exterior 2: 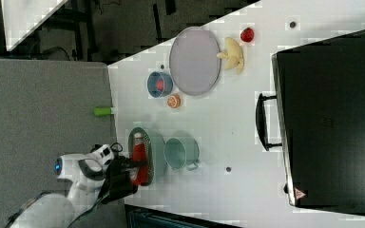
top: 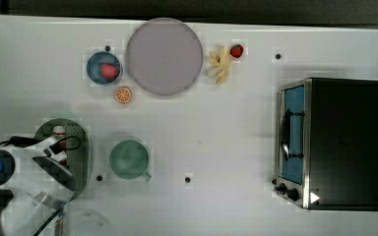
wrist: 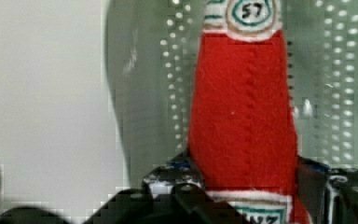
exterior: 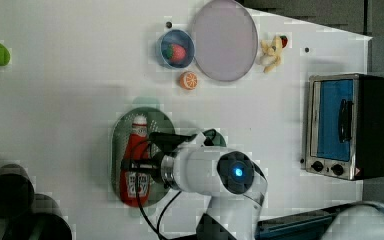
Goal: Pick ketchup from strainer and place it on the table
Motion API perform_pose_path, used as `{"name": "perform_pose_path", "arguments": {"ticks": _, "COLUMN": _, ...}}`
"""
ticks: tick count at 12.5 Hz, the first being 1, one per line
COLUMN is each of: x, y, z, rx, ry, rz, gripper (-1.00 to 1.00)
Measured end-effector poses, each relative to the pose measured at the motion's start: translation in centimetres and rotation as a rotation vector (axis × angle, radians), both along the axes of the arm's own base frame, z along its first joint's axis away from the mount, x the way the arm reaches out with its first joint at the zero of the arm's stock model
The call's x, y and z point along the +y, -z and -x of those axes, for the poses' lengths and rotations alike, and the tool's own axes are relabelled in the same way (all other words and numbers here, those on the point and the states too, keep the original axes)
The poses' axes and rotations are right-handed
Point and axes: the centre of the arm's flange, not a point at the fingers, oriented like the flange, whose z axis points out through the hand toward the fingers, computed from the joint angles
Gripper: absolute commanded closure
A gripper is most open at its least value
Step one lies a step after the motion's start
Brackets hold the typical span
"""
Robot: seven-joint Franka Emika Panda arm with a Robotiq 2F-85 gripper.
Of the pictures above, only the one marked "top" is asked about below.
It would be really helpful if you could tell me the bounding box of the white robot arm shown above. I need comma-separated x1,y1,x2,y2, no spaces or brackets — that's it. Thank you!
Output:
0,137,77,236

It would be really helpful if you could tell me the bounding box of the green oval strainer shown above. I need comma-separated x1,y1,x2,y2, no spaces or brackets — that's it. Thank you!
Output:
34,118,92,202

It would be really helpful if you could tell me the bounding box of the peeled banana toy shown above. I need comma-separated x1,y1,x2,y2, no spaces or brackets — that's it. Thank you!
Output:
207,45,231,85

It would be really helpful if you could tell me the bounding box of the grey round plate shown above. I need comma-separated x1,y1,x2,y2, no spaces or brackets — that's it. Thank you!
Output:
125,18,203,95

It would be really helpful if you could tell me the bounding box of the orange slice toy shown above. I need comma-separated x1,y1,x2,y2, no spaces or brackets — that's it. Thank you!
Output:
114,87,133,104

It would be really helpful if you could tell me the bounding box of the green metal cup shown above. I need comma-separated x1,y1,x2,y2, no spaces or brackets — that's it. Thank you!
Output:
108,140,152,182

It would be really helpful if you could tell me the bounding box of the small red strawberry toy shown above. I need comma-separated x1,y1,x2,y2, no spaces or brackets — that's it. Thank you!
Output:
230,44,244,58

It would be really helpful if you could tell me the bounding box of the red strawberry in bowl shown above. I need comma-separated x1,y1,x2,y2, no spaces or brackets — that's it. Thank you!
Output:
100,64,119,80

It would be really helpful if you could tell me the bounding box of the blue bowl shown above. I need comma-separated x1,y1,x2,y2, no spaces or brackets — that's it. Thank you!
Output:
87,51,123,86

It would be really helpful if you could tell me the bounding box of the black toaster oven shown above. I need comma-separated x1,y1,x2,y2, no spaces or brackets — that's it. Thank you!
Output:
272,78,378,211

